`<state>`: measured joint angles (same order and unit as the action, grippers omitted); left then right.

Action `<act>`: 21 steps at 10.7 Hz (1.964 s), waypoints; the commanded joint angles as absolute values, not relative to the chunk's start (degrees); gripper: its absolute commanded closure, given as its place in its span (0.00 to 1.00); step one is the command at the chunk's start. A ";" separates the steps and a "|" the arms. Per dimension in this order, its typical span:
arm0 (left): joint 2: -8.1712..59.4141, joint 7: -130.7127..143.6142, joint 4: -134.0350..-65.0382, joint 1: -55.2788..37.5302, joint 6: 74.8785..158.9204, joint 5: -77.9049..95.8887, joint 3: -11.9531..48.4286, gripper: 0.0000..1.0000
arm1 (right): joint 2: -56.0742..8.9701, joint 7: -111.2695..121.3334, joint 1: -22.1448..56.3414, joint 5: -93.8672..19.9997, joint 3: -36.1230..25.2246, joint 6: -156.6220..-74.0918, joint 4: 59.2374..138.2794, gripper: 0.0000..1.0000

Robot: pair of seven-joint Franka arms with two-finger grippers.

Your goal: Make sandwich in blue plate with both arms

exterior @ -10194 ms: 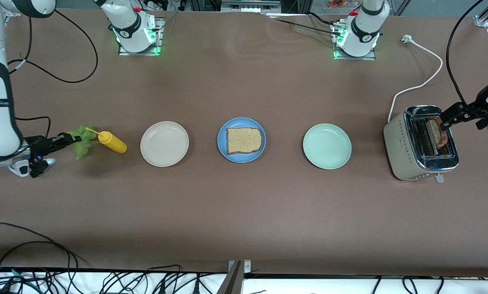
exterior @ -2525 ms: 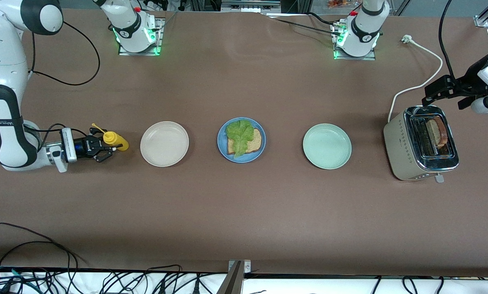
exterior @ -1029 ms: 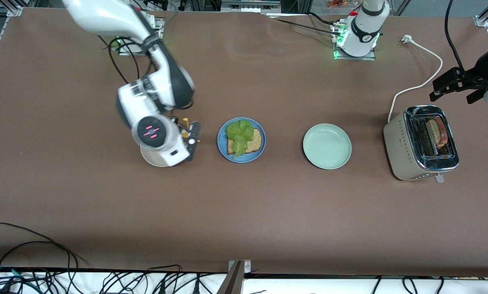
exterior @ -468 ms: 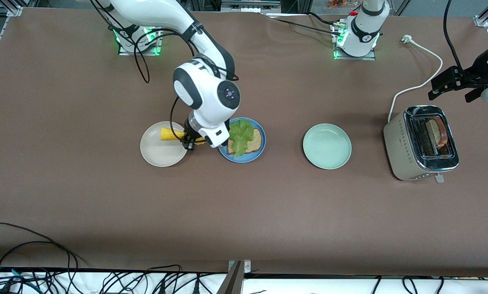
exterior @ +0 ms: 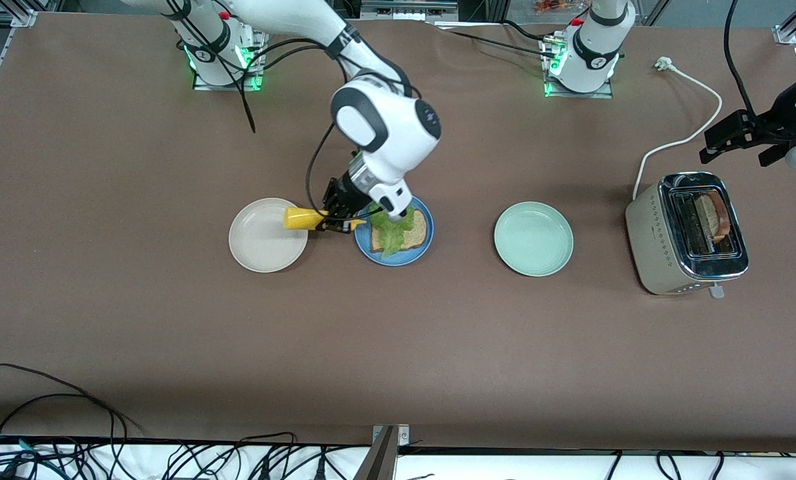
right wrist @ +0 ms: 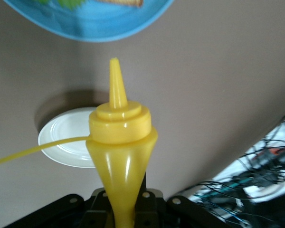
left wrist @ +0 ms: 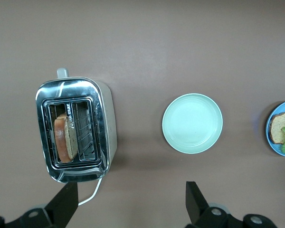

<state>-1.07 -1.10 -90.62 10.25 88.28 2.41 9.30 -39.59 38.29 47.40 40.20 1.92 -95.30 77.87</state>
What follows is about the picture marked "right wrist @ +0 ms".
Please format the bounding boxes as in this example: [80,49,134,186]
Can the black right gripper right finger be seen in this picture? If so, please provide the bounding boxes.
[133,187,219,228]

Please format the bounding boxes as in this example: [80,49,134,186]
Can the beige round plate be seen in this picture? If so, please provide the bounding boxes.
[37,107,98,169]

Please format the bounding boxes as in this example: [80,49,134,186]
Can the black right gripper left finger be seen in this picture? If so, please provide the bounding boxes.
[6,189,116,228]

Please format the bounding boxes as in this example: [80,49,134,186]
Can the blue round plate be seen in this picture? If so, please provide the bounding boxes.
[3,0,175,43]

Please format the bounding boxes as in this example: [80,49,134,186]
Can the yellow squeeze bottle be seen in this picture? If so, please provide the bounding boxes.
[0,57,159,228]

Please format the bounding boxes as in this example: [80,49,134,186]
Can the green lettuce leaf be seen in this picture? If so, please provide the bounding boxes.
[57,0,86,12]

